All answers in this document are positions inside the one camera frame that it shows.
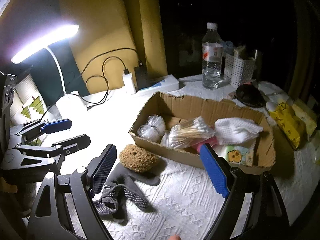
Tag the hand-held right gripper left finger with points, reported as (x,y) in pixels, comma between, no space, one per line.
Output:
(103,167)

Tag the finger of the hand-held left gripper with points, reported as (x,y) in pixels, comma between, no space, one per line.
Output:
(56,126)
(72,141)

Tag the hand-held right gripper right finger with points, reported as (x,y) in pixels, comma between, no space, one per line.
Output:
(215,172)

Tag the cartoon printed tissue pack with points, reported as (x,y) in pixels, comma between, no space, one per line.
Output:
(236,155)

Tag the pink packaged item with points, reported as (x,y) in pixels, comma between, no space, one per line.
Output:
(209,142)

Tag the grey dotted glove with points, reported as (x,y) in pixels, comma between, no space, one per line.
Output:
(126,192)

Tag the brown fuzzy sponge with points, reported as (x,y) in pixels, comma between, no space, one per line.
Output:
(138,158)

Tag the white paper towel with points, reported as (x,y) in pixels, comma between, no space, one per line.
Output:
(235,130)

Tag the bag of cotton swabs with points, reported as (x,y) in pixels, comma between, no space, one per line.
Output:
(185,133)

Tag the clear bag of cotton balls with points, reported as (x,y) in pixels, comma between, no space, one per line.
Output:
(150,133)
(156,121)

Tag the brown cardboard box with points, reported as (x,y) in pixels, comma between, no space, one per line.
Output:
(195,105)

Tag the person's left forearm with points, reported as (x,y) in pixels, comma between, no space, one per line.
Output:
(22,197)

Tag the person's right hand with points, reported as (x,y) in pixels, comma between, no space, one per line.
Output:
(175,237)

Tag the green tree printed paper bag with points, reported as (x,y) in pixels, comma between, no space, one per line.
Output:
(30,107)

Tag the white embossed tablecloth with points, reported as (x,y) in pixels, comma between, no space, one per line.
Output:
(185,200)

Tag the dark green board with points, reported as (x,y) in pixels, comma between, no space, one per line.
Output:
(73,76)

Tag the white LED desk lamp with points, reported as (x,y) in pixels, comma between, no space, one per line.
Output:
(50,40)

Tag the white charger plug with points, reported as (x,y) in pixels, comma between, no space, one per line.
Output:
(129,83)

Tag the black round lid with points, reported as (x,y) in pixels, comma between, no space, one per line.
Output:
(250,96)

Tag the yellow wet wipes pack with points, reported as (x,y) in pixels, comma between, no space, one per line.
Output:
(287,123)

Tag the black power adapter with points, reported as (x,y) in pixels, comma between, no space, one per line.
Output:
(141,76)

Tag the white and blue flat box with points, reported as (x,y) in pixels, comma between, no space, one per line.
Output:
(161,85)

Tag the white crumpled cloth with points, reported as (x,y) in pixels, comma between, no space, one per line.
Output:
(273,90)

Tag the white perforated plastic basket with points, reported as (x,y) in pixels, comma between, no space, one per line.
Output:
(238,70)

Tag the pale yellow tissue box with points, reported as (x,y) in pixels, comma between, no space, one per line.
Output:
(306,120)

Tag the clear plastic water bottle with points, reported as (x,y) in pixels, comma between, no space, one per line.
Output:
(212,65)

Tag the yellow curtain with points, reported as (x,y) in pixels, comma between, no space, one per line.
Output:
(100,17)

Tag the metal thermos flask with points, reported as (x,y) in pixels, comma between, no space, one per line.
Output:
(257,58)

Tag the paper packet in basket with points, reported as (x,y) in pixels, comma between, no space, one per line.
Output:
(241,51)

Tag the blue plastic bag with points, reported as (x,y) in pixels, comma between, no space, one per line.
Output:
(228,46)

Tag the dark glass window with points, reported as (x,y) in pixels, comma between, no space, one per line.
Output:
(250,17)

